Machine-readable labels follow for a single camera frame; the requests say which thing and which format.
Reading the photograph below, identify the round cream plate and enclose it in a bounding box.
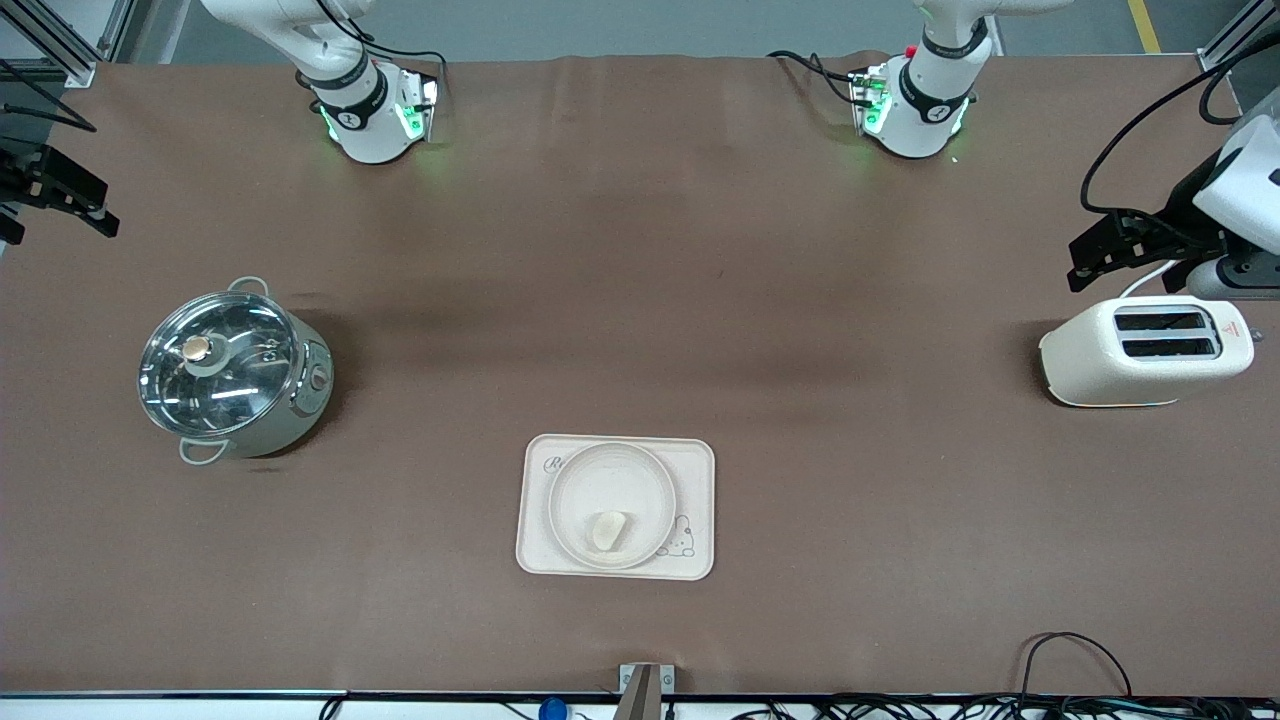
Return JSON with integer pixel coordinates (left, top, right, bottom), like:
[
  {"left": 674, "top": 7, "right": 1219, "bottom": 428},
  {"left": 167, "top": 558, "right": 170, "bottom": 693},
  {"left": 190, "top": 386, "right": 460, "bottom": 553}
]
[{"left": 548, "top": 441, "right": 679, "bottom": 572}]

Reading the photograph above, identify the cream two-slot toaster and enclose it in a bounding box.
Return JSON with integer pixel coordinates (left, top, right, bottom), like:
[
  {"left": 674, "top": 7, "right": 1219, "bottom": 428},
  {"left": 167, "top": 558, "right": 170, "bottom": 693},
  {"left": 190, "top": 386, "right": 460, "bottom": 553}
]
[{"left": 1038, "top": 297, "right": 1266, "bottom": 408}]

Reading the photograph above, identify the glass pot lid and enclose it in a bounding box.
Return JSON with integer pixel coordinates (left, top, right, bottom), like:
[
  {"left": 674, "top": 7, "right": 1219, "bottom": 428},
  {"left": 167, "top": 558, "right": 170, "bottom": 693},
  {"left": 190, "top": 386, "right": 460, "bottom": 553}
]
[{"left": 138, "top": 290, "right": 301, "bottom": 441}]

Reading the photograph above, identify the steel electric cooking pot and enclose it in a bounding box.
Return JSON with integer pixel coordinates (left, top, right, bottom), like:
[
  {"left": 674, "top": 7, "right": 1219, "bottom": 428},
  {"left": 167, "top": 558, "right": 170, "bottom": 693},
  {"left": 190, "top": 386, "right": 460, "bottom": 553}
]
[{"left": 138, "top": 277, "right": 335, "bottom": 467}]

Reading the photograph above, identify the cream rabbit print tray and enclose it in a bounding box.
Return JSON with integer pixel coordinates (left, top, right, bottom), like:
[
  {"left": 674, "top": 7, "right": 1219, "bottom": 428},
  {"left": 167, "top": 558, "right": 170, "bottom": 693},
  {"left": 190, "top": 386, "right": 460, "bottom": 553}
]
[{"left": 515, "top": 433, "right": 717, "bottom": 582}]

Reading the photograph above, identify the white toaster power cable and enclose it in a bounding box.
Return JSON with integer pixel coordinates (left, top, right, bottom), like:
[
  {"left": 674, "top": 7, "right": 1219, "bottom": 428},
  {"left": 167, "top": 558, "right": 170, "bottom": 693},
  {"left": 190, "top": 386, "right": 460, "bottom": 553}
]
[{"left": 1118, "top": 260, "right": 1183, "bottom": 301}]

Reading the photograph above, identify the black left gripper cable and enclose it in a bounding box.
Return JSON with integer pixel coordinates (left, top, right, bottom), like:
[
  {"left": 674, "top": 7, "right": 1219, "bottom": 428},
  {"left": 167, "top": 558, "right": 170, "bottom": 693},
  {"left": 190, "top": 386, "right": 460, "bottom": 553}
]
[{"left": 1080, "top": 35, "right": 1280, "bottom": 251}]

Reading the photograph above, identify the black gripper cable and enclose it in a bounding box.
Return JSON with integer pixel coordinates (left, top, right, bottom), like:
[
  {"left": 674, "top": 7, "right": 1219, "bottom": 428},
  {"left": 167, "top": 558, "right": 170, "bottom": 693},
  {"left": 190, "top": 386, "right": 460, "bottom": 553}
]
[
  {"left": 1080, "top": 35, "right": 1280, "bottom": 251},
  {"left": 0, "top": 58, "right": 98, "bottom": 133}
]

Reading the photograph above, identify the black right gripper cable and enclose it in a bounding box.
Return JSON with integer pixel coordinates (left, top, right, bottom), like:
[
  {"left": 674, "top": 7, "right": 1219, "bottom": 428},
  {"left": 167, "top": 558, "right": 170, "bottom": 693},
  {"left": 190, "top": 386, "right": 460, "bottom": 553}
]
[{"left": 0, "top": 58, "right": 98, "bottom": 133}]

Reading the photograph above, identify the aluminium frame profile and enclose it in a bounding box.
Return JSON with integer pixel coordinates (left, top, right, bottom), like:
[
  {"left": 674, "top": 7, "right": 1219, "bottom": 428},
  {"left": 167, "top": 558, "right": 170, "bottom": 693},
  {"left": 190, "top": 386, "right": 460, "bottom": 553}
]
[
  {"left": 1195, "top": 0, "right": 1280, "bottom": 76},
  {"left": 0, "top": 0, "right": 136, "bottom": 89}
]

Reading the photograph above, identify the black right arm base cable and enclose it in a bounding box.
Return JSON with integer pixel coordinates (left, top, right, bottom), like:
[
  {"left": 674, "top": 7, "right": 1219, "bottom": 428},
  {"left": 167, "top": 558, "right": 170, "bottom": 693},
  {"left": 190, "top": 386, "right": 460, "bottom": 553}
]
[{"left": 315, "top": 0, "right": 448, "bottom": 96}]

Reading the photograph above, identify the black arm base cable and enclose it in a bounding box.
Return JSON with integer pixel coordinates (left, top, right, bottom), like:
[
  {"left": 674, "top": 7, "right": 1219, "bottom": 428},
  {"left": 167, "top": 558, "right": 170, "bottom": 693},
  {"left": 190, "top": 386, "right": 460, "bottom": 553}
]
[
  {"left": 315, "top": 0, "right": 448, "bottom": 96},
  {"left": 768, "top": 50, "right": 861, "bottom": 106}
]

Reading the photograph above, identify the black left arm base cable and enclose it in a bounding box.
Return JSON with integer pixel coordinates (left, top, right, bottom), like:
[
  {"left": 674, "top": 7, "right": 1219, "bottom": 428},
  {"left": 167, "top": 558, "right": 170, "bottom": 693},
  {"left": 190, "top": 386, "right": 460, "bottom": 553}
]
[{"left": 768, "top": 50, "right": 861, "bottom": 106}]

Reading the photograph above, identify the black looped cable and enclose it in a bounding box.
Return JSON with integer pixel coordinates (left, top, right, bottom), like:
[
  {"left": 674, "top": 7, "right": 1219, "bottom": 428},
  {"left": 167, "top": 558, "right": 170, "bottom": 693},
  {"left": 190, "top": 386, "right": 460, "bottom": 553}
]
[{"left": 1018, "top": 632, "right": 1134, "bottom": 701}]

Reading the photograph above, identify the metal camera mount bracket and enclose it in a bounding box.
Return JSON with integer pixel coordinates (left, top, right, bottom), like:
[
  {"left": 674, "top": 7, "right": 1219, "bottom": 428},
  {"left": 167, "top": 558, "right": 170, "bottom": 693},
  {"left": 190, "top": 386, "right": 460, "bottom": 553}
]
[{"left": 618, "top": 663, "right": 676, "bottom": 720}]

